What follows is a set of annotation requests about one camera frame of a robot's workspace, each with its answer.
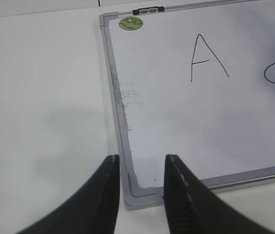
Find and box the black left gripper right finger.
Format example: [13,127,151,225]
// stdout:
[163,155,266,234]

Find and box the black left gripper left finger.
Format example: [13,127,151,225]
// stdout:
[21,155,119,234]

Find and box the round green magnet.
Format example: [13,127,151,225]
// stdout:
[119,17,143,31]

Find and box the white board with grey frame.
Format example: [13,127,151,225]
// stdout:
[99,0,275,211]

